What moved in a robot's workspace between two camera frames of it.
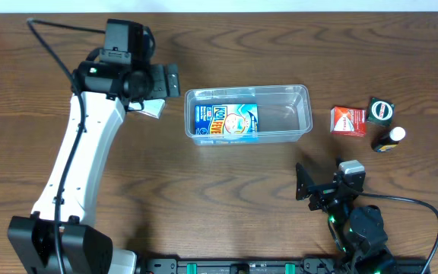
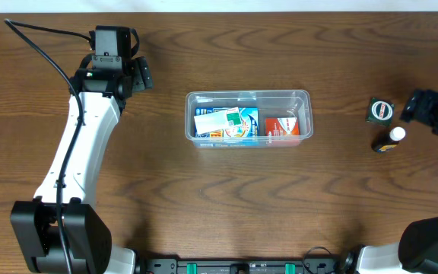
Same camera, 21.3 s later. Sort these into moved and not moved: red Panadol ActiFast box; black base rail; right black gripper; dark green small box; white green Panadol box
Moved: white green Panadol box; red Panadol ActiFast box; right black gripper
Not moved: dark green small box; black base rail
